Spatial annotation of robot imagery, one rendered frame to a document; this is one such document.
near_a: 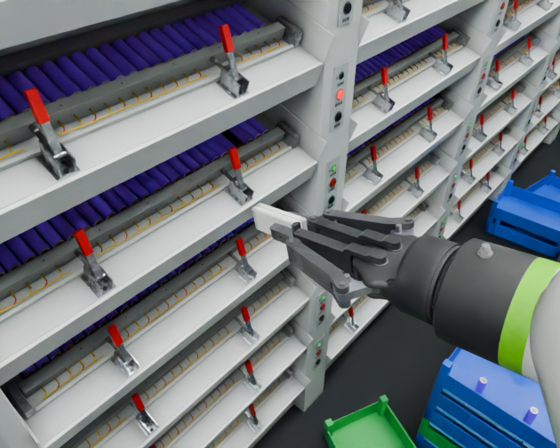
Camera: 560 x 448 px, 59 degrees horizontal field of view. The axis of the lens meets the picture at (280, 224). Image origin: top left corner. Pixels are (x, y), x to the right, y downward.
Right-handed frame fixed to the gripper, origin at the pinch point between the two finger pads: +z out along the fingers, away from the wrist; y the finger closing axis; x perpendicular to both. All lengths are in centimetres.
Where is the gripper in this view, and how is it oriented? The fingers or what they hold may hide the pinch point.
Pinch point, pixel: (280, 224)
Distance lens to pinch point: 55.4
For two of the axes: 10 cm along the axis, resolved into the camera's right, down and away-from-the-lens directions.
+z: -7.4, -2.7, 6.2
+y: 6.6, -5.0, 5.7
